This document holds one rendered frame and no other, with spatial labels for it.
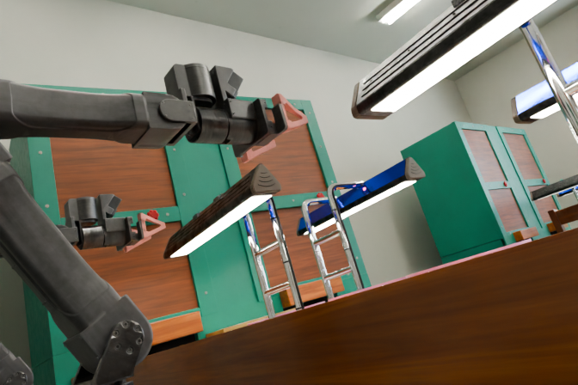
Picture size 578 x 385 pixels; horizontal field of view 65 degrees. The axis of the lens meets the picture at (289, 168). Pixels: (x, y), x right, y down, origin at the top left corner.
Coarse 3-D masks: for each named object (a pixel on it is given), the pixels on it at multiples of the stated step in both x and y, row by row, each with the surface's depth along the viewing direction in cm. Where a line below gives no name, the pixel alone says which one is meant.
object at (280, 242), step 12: (276, 216) 132; (252, 228) 144; (276, 228) 131; (252, 240) 142; (252, 252) 141; (264, 252) 137; (288, 252) 130; (288, 264) 128; (264, 276) 139; (288, 276) 127; (264, 288) 138; (276, 288) 132; (288, 288) 129; (264, 300) 137; (300, 300) 125
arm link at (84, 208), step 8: (72, 200) 113; (80, 200) 113; (88, 200) 114; (72, 208) 112; (80, 208) 113; (88, 208) 113; (96, 208) 116; (72, 216) 111; (80, 216) 112; (88, 216) 112; (96, 216) 115; (72, 224) 110; (64, 232) 106; (72, 232) 108; (72, 240) 107
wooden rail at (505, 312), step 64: (512, 256) 28; (576, 256) 25; (320, 320) 42; (384, 320) 36; (448, 320) 31; (512, 320) 28; (576, 320) 25; (192, 384) 66; (256, 384) 52; (320, 384) 43; (384, 384) 36; (448, 384) 32; (512, 384) 28; (576, 384) 25
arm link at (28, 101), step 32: (0, 96) 51; (32, 96) 54; (64, 96) 57; (96, 96) 60; (128, 96) 62; (160, 96) 65; (0, 128) 52; (32, 128) 54; (64, 128) 56; (96, 128) 59; (128, 128) 61; (160, 128) 63
